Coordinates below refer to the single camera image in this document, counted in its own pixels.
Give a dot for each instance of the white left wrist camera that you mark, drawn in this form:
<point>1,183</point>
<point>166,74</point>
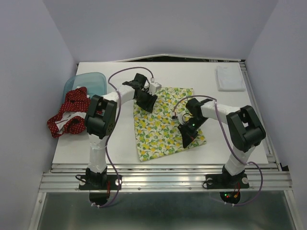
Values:
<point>153,87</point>

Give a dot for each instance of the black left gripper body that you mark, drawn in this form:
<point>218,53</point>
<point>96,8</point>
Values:
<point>144,94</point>

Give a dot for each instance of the folded white skirt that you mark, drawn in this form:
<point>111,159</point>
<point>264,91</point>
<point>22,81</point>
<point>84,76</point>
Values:
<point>229,79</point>

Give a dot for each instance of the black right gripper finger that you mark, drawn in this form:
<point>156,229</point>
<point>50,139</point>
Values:
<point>194,133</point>
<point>186,138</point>

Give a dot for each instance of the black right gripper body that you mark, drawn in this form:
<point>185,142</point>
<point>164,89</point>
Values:
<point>193,123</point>

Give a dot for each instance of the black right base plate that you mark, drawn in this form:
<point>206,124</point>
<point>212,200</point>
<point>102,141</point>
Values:
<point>224,182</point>

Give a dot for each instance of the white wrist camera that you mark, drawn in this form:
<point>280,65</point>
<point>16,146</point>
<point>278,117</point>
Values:
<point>153,87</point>
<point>179,118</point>

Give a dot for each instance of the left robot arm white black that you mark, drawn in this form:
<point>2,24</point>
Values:
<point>101,119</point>

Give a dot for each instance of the teal plastic bin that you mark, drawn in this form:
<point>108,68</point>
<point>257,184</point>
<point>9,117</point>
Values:
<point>95,82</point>

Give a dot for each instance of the lemon print skirt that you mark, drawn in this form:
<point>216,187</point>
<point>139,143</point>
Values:
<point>156,133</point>

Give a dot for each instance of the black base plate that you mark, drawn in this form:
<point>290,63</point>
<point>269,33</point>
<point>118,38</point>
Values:
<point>224,182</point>
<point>111,182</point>

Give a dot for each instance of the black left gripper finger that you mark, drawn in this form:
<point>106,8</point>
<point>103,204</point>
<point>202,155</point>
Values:
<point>145,104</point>
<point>151,100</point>

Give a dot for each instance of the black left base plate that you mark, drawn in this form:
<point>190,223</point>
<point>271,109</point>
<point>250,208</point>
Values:
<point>111,182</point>

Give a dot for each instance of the red polka dot skirt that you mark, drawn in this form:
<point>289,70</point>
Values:
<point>71,115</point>

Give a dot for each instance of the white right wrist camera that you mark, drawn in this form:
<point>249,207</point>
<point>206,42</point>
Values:
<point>179,118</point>

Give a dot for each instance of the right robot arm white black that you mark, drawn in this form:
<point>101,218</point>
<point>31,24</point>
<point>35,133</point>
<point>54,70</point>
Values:
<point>241,128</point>

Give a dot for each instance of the aluminium frame rails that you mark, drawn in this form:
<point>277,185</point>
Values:
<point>168,187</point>

